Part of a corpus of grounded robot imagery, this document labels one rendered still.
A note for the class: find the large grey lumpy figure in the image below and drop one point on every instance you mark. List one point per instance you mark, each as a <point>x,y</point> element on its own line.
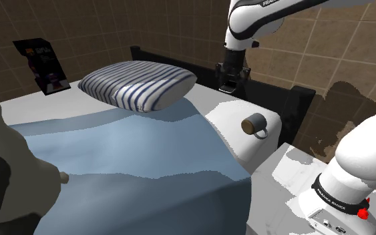
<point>5,153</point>

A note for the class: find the grey mug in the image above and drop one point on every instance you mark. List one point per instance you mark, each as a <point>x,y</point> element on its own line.
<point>256,123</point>

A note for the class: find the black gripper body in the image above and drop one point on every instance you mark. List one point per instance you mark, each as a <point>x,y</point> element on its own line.
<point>234,63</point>

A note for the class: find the blue blanket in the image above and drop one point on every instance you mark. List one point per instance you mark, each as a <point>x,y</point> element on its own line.
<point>125,156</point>

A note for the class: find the blue striped white pillow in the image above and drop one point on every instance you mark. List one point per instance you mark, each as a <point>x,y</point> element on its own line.
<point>135,84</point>

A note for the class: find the black printed box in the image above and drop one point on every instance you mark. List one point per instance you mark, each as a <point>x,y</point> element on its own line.
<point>44,66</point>

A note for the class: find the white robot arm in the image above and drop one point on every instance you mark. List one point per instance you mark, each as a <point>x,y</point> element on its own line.
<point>357,153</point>

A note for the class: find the bed with black headboard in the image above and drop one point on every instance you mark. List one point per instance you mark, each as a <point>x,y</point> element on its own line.
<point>41,109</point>

